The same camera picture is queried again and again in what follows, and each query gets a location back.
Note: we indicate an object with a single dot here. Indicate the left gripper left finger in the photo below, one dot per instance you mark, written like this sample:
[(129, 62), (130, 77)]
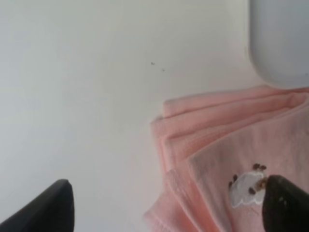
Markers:
[(52, 211)]

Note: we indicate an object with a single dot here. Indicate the white plastic tray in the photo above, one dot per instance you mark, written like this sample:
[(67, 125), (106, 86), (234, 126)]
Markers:
[(278, 41)]

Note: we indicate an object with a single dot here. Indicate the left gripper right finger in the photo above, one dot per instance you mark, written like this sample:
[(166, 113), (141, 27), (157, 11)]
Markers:
[(285, 206)]

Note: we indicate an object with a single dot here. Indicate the pink towel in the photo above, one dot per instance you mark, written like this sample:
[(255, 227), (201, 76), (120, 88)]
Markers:
[(216, 151)]

